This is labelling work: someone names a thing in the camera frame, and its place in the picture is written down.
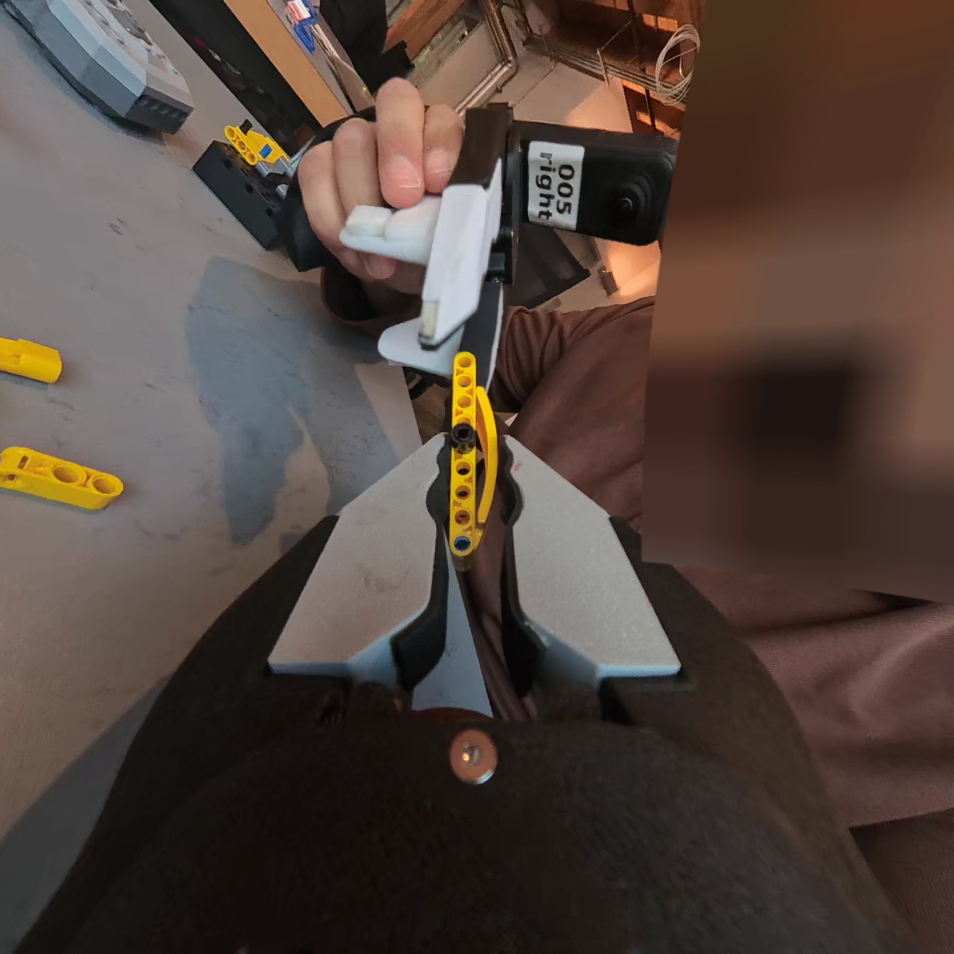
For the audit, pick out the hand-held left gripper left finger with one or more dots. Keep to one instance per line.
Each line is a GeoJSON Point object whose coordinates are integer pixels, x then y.
{"type": "Point", "coordinates": [351, 596]}

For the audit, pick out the yellow curved panel blue pins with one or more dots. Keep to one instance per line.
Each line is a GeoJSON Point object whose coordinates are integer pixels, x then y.
{"type": "Point", "coordinates": [491, 477]}

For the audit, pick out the short yellow three-hole beam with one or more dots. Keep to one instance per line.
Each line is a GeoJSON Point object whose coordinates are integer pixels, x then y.
{"type": "Point", "coordinates": [60, 477]}

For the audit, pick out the yellow beam black pin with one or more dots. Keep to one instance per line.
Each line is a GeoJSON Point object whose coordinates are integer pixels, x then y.
{"type": "Point", "coordinates": [464, 447]}

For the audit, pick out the black base yellow block assembly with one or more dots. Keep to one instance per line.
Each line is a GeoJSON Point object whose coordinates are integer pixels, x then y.
{"type": "Point", "coordinates": [246, 172]}

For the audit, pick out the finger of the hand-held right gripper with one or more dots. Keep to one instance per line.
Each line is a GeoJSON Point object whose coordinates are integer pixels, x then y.
{"type": "Point", "coordinates": [418, 340]}
{"type": "Point", "coordinates": [465, 254]}

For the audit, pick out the light wooden table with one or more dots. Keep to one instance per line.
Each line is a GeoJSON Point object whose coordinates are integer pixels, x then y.
{"type": "Point", "coordinates": [291, 60]}

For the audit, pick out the person's right hand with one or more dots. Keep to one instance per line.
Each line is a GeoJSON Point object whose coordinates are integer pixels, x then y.
{"type": "Point", "coordinates": [373, 164]}

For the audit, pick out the grey electronic control box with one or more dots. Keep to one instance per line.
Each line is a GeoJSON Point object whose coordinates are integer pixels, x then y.
{"type": "Point", "coordinates": [105, 60]}

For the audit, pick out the yellow angled beam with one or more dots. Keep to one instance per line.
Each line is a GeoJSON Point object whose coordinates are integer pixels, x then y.
{"type": "Point", "coordinates": [30, 359]}

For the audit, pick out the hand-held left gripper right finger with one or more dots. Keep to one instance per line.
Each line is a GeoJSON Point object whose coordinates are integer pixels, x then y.
{"type": "Point", "coordinates": [596, 596]}

